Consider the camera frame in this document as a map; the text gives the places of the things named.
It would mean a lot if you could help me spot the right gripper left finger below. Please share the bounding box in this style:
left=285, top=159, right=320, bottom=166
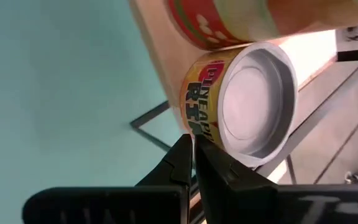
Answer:
left=134, top=133, right=196, bottom=187

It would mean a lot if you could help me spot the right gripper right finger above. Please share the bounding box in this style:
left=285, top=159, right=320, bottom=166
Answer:
left=195, top=134, right=280, bottom=224

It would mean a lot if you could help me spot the short yellow pineapple rings can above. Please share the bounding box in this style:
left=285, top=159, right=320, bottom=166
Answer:
left=180, top=41, right=300, bottom=169

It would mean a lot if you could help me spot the orange corn label can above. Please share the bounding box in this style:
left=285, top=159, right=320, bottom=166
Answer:
left=165, top=0, right=358, bottom=51

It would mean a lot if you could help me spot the teal table mat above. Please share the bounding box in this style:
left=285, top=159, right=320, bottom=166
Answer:
left=0, top=0, right=195, bottom=224

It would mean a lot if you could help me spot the wooden shelf with black frame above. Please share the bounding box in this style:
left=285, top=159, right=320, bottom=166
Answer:
left=128, top=0, right=338, bottom=187

